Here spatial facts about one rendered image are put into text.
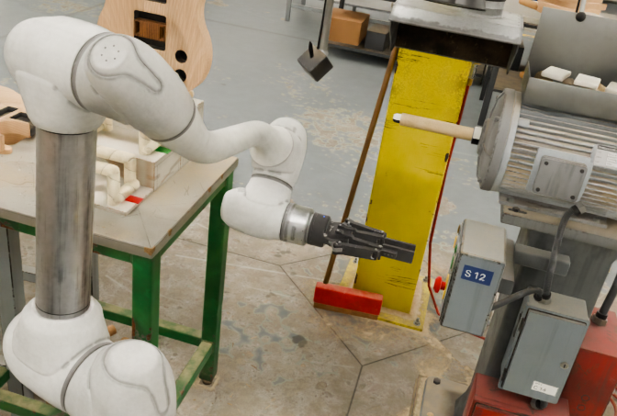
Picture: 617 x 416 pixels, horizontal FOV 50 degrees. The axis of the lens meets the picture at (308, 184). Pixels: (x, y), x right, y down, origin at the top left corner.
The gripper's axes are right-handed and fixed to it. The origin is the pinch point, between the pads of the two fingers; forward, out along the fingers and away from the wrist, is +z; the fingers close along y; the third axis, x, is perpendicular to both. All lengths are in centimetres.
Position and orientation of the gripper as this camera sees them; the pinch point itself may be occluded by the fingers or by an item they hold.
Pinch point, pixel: (398, 250)
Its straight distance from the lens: 148.0
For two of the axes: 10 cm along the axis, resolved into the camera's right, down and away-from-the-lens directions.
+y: -2.7, 4.1, -8.7
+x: 1.3, -8.8, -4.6
